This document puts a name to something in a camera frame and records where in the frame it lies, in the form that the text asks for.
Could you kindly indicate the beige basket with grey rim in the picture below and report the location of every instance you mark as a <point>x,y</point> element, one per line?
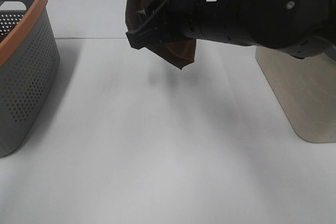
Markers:
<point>305,90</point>

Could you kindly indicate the grey basket with orange rim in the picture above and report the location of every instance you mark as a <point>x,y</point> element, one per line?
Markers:
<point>29,63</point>

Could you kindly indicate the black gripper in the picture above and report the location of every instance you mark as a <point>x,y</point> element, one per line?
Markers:
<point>164,21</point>

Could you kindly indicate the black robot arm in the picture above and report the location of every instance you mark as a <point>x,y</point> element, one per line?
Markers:
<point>300,28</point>

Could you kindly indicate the brown towel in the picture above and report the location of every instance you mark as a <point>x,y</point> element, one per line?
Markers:
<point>179,54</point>

